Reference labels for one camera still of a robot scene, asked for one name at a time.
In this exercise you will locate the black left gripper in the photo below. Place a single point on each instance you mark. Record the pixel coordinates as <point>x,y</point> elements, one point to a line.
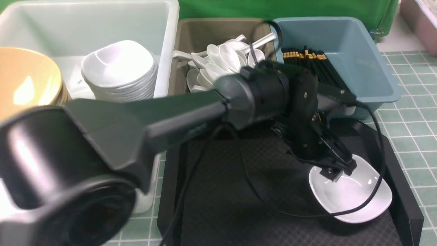
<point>307,136</point>

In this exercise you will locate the white square side dish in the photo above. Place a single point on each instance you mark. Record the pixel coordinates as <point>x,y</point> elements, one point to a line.
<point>351,191</point>

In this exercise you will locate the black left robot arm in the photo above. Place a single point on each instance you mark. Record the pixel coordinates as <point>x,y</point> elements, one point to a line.
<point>70,173</point>

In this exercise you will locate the pile of black chopsticks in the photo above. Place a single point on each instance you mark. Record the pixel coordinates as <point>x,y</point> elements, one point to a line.
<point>317,62</point>

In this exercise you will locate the black serving tray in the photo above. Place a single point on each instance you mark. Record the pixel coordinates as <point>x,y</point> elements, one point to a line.
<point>221,210</point>

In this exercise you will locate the blue plastic bin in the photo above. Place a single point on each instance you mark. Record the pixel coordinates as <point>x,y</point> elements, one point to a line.
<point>349,47</point>

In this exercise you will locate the pile of white spoons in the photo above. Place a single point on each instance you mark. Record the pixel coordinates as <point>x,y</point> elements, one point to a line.
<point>220,60</point>

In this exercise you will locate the green backdrop cloth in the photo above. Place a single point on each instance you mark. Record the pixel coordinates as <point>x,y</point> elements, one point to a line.
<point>376,15</point>

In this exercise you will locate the brown plastic bin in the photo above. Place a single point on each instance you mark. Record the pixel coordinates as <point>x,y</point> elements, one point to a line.
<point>194,34</point>

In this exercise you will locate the pink plastic bin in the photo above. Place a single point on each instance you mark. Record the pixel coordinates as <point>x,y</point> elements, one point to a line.
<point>421,17</point>

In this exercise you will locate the stack of white dishes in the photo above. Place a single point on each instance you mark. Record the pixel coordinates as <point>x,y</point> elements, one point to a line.
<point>121,72</point>

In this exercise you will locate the white plastic tub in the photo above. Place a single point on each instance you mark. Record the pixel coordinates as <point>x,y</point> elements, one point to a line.
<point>68,30</point>

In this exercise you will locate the stack of tan bowls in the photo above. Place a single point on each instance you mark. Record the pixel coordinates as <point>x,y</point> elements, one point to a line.
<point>28,79</point>

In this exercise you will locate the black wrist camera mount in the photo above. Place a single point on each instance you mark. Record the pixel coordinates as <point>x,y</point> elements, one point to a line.
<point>337,95</point>

